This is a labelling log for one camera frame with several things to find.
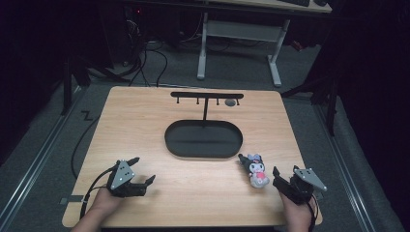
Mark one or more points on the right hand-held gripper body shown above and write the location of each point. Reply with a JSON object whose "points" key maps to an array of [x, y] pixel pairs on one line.
{"points": [[299, 190]]}

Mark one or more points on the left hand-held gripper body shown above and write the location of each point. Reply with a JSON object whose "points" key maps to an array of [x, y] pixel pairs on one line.
{"points": [[124, 188]]}

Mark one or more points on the black and pink plush toy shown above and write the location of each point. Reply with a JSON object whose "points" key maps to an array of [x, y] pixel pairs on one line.
{"points": [[257, 170]]}

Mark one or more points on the black hook rack with tray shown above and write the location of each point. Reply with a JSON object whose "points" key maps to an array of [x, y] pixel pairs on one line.
{"points": [[203, 139]]}

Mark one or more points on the person's left hand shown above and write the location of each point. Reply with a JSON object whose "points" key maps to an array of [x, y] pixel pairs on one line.
{"points": [[104, 203]]}

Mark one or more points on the person's right hand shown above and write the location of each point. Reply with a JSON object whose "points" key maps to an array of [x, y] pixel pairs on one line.
{"points": [[298, 216]]}

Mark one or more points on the grey tape strip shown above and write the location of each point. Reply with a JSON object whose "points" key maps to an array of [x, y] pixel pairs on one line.
{"points": [[71, 199]]}

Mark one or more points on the black metal stand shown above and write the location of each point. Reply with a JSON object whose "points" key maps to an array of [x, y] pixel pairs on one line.
{"points": [[67, 87], [325, 96]]}

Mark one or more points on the grey round table grommet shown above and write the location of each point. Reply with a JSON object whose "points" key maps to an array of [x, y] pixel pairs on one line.
{"points": [[230, 102]]}

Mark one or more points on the black computer tower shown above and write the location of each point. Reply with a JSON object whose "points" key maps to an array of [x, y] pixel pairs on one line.
{"points": [[132, 32]]}

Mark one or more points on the white-framed desk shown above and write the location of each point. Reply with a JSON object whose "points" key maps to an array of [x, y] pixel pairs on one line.
{"points": [[245, 30]]}

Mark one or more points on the black keyboard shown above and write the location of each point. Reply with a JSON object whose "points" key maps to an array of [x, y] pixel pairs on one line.
{"points": [[295, 2]]}

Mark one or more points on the black computer mouse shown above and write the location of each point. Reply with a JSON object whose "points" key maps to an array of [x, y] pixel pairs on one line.
{"points": [[320, 2]]}

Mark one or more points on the metal floor rail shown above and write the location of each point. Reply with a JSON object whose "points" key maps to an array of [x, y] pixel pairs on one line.
{"points": [[35, 161], [345, 167]]}

